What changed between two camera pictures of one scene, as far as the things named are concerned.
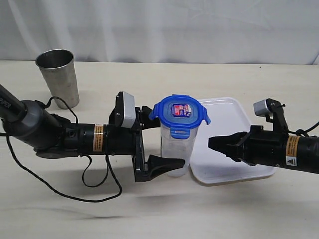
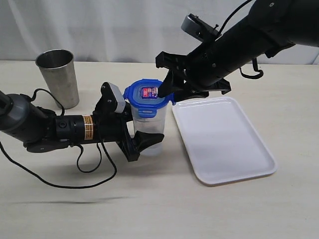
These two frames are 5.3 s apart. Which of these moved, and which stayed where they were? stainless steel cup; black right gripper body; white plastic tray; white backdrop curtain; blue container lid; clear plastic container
Moved: black right gripper body; clear plastic container; blue container lid
Stayed: white plastic tray; stainless steel cup; white backdrop curtain
